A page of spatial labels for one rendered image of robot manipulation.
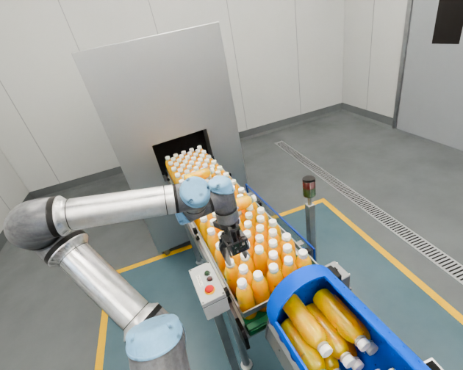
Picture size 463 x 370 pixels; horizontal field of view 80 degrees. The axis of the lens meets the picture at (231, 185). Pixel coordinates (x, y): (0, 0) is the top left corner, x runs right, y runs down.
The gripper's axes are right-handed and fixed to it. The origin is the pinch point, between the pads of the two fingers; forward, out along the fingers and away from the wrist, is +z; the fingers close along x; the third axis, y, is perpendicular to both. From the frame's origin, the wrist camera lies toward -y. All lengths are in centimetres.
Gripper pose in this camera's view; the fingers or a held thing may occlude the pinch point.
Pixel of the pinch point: (236, 258)
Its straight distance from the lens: 106.6
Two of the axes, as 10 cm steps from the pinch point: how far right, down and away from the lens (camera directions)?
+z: 1.8, 8.4, 5.1
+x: 9.0, -3.5, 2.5
